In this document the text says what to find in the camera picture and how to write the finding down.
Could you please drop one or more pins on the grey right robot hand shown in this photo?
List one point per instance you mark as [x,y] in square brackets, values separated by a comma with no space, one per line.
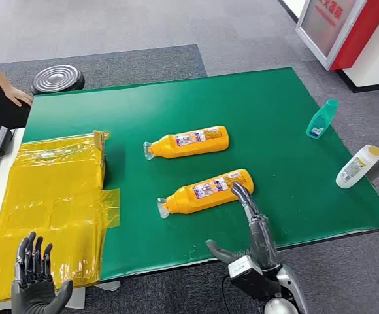
[260,242]

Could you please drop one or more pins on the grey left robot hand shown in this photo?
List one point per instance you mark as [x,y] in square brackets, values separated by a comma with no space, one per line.
[34,292]

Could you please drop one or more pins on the orange bottle with clear cap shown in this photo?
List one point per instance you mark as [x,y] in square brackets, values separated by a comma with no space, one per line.
[189,142]
[205,191]

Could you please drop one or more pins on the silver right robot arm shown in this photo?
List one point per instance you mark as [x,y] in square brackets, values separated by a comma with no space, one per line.
[287,290]

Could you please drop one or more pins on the white bottle with yellow cap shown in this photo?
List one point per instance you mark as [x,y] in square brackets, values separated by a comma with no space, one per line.
[356,167]

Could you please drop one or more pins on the teal plastic bottle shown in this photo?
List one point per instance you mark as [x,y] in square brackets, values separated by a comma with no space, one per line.
[321,119]

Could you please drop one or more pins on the green table mat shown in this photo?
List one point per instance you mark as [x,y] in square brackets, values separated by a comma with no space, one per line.
[274,182]

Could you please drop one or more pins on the yellow plastic wrapped box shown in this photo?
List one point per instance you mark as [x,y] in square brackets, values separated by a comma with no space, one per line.
[52,208]

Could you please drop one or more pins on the white table foot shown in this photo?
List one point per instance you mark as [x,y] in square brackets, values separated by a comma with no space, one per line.
[109,286]

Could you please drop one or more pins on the seated person's hand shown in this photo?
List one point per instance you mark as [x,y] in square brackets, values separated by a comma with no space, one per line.
[19,95]

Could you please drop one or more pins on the black round ribbed stool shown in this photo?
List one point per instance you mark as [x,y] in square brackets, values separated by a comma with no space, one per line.
[57,79]

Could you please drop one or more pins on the red and white kiosk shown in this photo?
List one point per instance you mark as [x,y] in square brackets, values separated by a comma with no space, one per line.
[359,39]

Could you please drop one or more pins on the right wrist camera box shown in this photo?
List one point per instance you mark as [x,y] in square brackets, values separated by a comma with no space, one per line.
[248,277]

